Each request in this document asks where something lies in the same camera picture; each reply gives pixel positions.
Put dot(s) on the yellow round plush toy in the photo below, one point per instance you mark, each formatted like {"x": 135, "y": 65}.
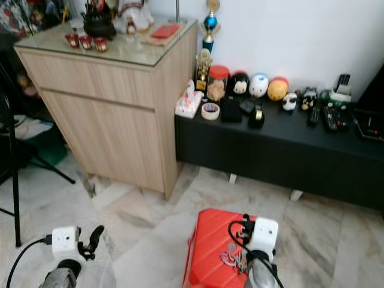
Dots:
{"x": 278, "y": 90}

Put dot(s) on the small white panda figure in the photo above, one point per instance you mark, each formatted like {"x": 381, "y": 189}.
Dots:
{"x": 290, "y": 102}

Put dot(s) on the black flat electronic box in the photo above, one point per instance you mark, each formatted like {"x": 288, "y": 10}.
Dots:
{"x": 369, "y": 125}

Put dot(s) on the black round plush toy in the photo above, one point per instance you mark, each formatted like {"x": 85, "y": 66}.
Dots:
{"x": 239, "y": 84}

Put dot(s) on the black incense pot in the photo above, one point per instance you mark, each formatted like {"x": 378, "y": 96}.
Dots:
{"x": 99, "y": 24}

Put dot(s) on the slim black remote control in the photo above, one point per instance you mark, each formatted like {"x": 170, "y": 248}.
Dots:
{"x": 313, "y": 116}

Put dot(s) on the white round plush toy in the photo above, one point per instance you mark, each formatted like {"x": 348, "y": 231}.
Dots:
{"x": 258, "y": 86}

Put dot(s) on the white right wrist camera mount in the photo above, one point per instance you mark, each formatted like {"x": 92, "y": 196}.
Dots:
{"x": 266, "y": 233}

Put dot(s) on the light wooden cabinet glass top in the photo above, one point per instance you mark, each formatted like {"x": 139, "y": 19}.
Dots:
{"x": 108, "y": 114}

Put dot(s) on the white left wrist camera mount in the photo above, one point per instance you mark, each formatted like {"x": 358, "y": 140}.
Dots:
{"x": 63, "y": 240}

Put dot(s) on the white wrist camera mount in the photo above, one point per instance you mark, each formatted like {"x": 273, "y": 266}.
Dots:
{"x": 266, "y": 233}
{"x": 63, "y": 240}

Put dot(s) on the small black white figure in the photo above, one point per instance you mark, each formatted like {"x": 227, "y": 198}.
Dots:
{"x": 309, "y": 99}

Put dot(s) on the white ceramic figurine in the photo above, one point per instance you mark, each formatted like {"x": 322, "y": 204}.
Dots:
{"x": 137, "y": 15}

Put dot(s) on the black low console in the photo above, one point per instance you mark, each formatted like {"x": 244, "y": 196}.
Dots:
{"x": 270, "y": 153}

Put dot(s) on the white tape roll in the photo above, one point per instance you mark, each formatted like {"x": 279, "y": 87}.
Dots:
{"x": 204, "y": 111}

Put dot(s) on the red flat booklet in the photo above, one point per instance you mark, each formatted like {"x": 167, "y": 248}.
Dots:
{"x": 165, "y": 32}

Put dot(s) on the gold trophy with blue ball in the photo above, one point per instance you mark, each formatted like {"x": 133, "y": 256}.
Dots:
{"x": 210, "y": 23}

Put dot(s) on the small gold trophy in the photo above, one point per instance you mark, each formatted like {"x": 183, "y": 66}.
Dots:
{"x": 203, "y": 67}

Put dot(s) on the clear jar with red lid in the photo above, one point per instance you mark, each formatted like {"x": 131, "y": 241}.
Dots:
{"x": 218, "y": 85}

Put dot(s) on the black tape dispenser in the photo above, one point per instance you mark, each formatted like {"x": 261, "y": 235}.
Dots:
{"x": 256, "y": 117}

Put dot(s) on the white tissue pack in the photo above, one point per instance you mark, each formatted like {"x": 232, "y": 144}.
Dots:
{"x": 189, "y": 103}

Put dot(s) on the black square box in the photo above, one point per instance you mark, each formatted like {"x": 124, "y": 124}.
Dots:
{"x": 231, "y": 110}

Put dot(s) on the small red cup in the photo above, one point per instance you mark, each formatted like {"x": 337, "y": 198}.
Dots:
{"x": 72, "y": 41}
{"x": 86, "y": 42}
{"x": 100, "y": 45}

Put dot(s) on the wide black remote control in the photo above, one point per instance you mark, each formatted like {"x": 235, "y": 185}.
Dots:
{"x": 330, "y": 118}

